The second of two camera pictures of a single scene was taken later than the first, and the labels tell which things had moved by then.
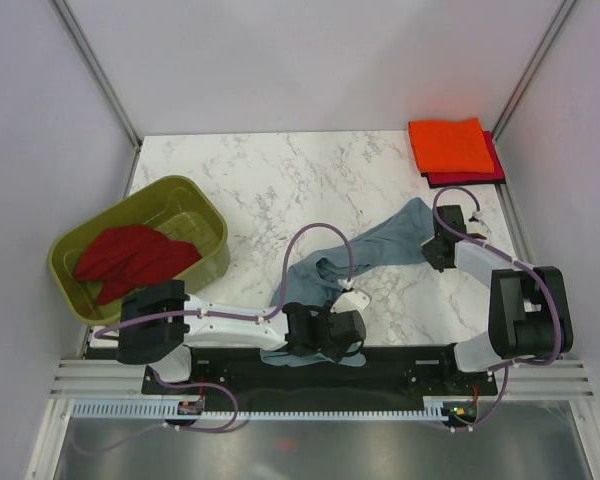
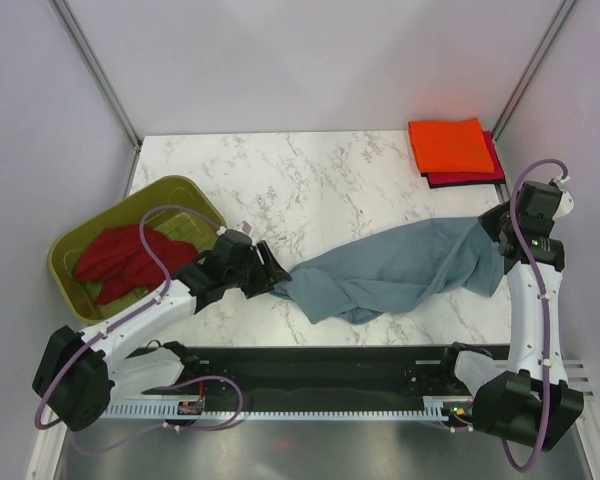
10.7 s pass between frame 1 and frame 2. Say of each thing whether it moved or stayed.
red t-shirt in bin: stayed
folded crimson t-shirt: stayed
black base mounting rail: stayed
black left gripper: moved
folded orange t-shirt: stayed
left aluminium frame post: stayed
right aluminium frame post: stayed
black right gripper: moved
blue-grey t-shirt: moved
